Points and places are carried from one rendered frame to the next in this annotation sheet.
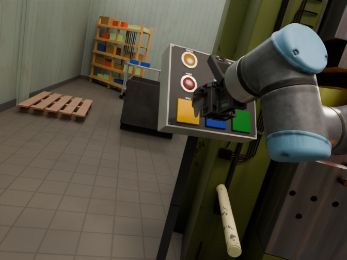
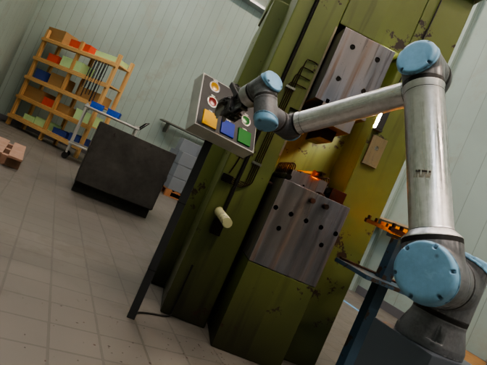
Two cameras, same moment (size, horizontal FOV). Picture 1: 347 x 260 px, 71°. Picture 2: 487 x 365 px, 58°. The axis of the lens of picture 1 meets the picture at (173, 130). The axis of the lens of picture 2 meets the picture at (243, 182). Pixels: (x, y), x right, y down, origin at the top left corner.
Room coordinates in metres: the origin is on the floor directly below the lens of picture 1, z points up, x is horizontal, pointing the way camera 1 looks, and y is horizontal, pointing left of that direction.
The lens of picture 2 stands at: (-1.22, 0.08, 0.79)
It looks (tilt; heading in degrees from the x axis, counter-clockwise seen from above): 1 degrees up; 349
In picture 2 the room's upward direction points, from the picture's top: 24 degrees clockwise
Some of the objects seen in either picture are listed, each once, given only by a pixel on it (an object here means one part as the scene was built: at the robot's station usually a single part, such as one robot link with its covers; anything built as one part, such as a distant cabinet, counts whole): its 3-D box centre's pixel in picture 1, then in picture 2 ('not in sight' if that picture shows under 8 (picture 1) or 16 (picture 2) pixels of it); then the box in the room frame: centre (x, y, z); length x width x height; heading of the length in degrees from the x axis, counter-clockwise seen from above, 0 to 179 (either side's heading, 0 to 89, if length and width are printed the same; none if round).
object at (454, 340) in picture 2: not in sight; (434, 326); (-0.12, -0.79, 0.65); 0.19 x 0.19 x 0.10
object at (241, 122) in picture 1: (240, 121); (243, 137); (0.83, -0.21, 1.01); 0.07 x 0.05 x 0.07; 112
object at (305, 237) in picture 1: (300, 188); (287, 225); (1.19, -0.70, 0.69); 0.56 x 0.38 x 0.45; 177
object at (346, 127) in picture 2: (337, 63); (323, 121); (1.18, -0.65, 1.32); 0.42 x 0.20 x 0.10; 177
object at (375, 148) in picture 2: not in sight; (374, 151); (1.09, -0.96, 1.27); 0.09 x 0.02 x 0.17; 87
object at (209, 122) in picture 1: (215, 116); (227, 128); (0.80, -0.12, 1.01); 0.07 x 0.05 x 0.07; 112
